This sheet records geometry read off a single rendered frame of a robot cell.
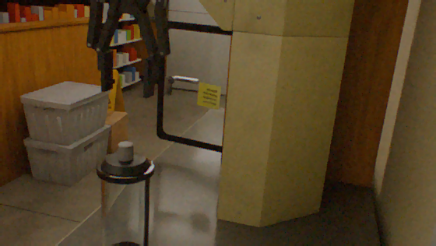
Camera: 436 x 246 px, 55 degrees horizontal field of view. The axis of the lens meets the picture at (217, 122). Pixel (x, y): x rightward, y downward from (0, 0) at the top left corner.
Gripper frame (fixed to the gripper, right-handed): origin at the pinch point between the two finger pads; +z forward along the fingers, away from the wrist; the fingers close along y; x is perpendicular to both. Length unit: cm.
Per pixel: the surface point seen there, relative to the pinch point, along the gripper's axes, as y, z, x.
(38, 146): 162, 104, -176
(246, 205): -19.5, 34.0, -25.1
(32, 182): 168, 134, -175
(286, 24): -24.0, -10.0, -25.9
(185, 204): -2.5, 39.5, -29.0
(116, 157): 2.0, 15.4, 0.5
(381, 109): -51, 14, -62
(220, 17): -9.4, -10.2, -25.2
